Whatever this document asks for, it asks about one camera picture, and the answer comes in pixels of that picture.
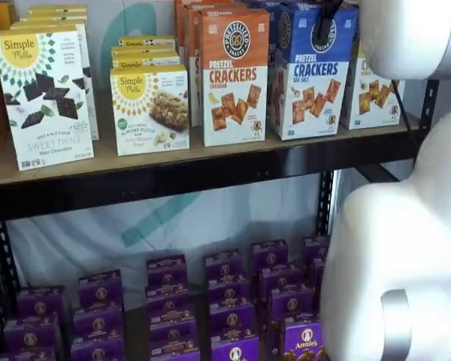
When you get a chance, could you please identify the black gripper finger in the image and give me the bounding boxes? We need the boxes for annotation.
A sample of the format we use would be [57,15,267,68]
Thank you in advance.
[315,0,344,48]

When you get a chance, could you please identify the blue white pretzel crackers box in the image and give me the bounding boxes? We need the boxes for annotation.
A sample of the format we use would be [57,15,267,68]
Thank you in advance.
[244,0,286,11]
[269,2,357,141]

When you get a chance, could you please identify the gold honey mustard crackers box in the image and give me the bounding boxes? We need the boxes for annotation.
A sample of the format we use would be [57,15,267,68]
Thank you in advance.
[340,35,406,132]

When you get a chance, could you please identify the orange cheddar pretzel crackers box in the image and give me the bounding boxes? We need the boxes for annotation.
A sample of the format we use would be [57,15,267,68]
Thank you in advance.
[174,0,249,76]
[198,8,271,148]
[183,3,249,127]

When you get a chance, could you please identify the wooden shelf board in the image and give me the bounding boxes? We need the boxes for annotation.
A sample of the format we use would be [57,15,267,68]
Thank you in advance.
[0,111,422,188]

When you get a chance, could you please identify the Simple Mills almond bars box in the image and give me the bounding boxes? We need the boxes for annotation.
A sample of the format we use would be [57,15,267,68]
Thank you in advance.
[111,45,180,59]
[110,67,191,157]
[118,35,177,50]
[111,55,182,72]

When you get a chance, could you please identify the black metal shelf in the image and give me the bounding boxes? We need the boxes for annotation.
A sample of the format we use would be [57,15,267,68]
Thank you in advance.
[5,0,341,298]

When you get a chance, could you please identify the purple Annie's snack box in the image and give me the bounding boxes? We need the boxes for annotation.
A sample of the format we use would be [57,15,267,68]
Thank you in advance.
[150,340,201,361]
[209,299,255,338]
[206,277,249,302]
[251,240,289,272]
[269,321,328,361]
[210,334,261,361]
[148,317,196,344]
[73,306,125,339]
[3,314,60,353]
[70,336,126,361]
[17,285,65,319]
[310,257,326,287]
[77,268,123,308]
[146,255,187,289]
[268,287,316,324]
[144,285,191,321]
[204,250,244,281]
[0,345,57,361]
[303,236,328,264]
[260,265,302,293]

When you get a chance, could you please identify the Simple Mills Sweet Thins box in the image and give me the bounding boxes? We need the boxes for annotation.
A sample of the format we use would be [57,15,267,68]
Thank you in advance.
[27,4,88,17]
[9,22,100,142]
[20,14,88,26]
[0,29,95,172]

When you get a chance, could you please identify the black metal rack side beam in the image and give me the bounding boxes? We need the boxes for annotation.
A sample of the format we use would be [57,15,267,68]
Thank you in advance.
[355,161,401,185]

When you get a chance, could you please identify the black perforated rack post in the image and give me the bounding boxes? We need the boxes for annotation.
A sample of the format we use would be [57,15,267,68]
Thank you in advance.
[317,168,340,244]
[420,77,441,127]
[0,220,22,332]

